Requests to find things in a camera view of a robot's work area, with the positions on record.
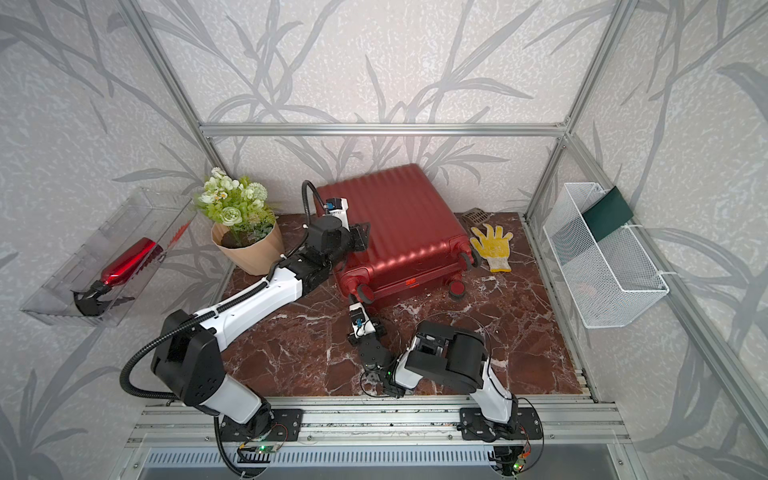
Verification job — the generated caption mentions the brown slotted plastic piece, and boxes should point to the brown slotted plastic piece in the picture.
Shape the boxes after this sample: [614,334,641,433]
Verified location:
[461,207,491,227]

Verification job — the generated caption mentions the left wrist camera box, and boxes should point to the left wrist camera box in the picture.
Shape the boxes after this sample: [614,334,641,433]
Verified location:
[325,197,349,229]

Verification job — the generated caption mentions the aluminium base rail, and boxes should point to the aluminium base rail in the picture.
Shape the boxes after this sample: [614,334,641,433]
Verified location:
[126,394,631,448]

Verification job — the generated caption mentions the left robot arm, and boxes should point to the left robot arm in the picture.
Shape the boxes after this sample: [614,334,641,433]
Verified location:
[119,197,368,425]

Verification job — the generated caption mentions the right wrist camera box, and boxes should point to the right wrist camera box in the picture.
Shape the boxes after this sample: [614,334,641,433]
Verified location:
[349,302,376,339]

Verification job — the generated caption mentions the aluminium frame profiles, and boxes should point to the aluminium frame profiles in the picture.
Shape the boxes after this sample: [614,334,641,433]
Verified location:
[119,1,767,447]

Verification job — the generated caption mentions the potted white flower plant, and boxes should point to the potted white flower plant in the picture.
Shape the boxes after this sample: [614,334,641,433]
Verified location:
[195,167,285,276]

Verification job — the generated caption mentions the white wire mesh basket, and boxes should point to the white wire mesh basket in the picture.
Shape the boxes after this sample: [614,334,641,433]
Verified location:
[543,182,669,329]

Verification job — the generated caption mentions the red hard-shell suitcase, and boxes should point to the red hard-shell suitcase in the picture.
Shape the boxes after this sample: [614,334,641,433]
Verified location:
[318,164,475,304]

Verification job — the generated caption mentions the red spray bottle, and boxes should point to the red spray bottle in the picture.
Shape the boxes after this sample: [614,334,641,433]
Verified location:
[73,237,164,317]

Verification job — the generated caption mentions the yellow work glove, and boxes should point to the yellow work glove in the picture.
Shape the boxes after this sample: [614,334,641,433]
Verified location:
[470,223,514,273]

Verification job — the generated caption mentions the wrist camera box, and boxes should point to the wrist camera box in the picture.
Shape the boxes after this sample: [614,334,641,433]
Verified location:
[349,302,376,339]
[325,197,349,229]

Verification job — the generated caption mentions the dark green card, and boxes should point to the dark green card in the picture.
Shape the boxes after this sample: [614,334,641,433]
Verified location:
[582,186,634,242]

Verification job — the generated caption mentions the clear plastic wall bin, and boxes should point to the clear plastic wall bin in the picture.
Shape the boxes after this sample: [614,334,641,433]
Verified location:
[21,188,196,327]

